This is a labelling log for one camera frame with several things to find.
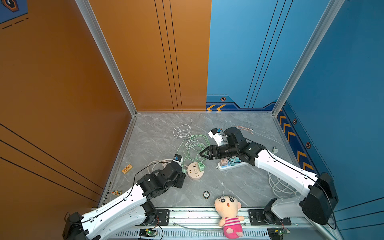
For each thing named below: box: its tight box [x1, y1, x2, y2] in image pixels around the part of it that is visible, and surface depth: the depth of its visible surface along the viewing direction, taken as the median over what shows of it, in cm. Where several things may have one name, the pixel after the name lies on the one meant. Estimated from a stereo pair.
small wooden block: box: [121, 164, 133, 174], surface depth 91 cm
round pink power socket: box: [187, 162, 205, 181], surface depth 88 cm
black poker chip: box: [202, 191, 211, 199], surface depth 82 cm
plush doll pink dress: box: [214, 195, 245, 239], surface depth 70 cm
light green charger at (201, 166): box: [198, 162, 205, 172], surface depth 86 cm
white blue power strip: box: [216, 161, 249, 171], surface depth 91 cm
